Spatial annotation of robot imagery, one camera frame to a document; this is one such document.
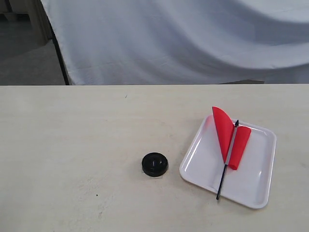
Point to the red flag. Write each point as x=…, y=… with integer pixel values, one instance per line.
x=232, y=138

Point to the black backdrop stand pole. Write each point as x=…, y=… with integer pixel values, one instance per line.
x=59, y=56

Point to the white backdrop cloth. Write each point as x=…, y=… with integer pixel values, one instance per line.
x=160, y=42

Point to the white plastic tray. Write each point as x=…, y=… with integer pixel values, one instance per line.
x=249, y=185

